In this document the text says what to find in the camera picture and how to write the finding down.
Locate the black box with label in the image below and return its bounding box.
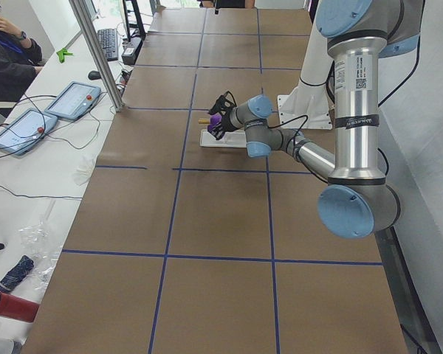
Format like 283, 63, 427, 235
121, 37, 142, 66

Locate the teach pendant tablet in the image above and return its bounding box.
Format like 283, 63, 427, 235
0, 108, 58, 156
44, 81, 101, 121

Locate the teach pendant tablet far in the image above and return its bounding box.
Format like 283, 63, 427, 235
44, 81, 101, 121

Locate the seated person in black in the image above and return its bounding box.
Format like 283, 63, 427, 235
0, 15, 43, 102

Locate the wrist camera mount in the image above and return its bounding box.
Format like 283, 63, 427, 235
208, 91, 237, 117

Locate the grey aluminium frame post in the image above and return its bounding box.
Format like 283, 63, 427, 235
69, 0, 124, 112

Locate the green clamp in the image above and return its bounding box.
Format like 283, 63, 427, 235
56, 48, 73, 63

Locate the black keyboard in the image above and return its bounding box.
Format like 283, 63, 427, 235
97, 28, 119, 61

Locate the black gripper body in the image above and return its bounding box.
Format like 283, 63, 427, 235
221, 114, 240, 133

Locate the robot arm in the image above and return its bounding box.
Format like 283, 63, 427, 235
207, 1, 425, 238

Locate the purple towel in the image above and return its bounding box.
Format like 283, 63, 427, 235
207, 113, 222, 135

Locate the teach pendant tablet near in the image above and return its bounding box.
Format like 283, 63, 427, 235
0, 108, 58, 156

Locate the dark blue folded cloth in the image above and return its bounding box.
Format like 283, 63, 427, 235
0, 255, 34, 294

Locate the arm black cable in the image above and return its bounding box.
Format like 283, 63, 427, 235
267, 114, 329, 184

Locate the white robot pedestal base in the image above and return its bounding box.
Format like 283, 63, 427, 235
278, 24, 333, 130

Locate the red cylinder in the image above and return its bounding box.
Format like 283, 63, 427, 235
0, 292, 40, 323

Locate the black computer mouse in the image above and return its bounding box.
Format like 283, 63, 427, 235
87, 70, 101, 80

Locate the clear plastic wrap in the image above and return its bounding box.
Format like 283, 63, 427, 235
18, 199, 63, 295

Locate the white towel rack base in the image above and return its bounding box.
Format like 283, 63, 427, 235
199, 129, 247, 148

